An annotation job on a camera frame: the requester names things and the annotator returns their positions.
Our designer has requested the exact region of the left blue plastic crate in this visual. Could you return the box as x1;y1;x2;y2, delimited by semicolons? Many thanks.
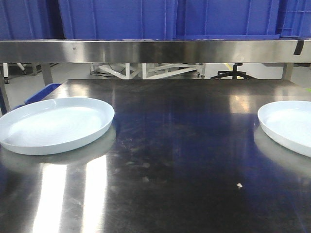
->
0;0;64;41

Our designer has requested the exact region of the blue bin beside table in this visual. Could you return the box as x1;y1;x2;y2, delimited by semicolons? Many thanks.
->
24;83;61;104

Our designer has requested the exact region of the middle blue plastic crate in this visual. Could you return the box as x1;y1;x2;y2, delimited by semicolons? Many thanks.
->
58;0;177;40

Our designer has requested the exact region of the white metal frame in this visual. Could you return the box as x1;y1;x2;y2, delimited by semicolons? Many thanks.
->
90;63;207;80

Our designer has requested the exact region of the black office chair base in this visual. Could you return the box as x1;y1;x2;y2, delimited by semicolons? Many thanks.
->
210;63;256;80

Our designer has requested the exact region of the right blue plastic crate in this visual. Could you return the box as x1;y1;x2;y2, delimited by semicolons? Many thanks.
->
175;0;280;40

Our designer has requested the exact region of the black tape strip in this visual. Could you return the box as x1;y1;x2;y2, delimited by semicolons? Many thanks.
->
293;39;305;55

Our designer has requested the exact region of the far right blue crate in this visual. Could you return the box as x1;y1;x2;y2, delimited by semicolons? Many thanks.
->
276;0;311;39

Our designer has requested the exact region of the light blue plate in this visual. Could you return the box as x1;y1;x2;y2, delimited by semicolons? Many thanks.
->
0;97;115;155
258;100;311;157

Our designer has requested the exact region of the stainless steel shelf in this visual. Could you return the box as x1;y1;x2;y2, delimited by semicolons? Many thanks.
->
0;39;311;85

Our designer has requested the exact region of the blue plastic crate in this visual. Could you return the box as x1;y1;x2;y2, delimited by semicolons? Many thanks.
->
175;0;280;40
0;0;64;41
58;0;177;40

